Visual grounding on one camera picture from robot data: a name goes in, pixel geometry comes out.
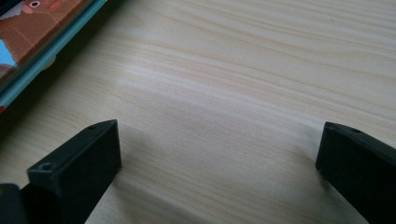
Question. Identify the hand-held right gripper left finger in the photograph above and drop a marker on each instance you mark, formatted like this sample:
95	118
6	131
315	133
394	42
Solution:
77	168

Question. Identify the colourful animal picture book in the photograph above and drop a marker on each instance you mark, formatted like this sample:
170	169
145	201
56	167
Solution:
40	34

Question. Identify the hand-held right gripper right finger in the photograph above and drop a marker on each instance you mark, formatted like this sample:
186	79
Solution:
361	165

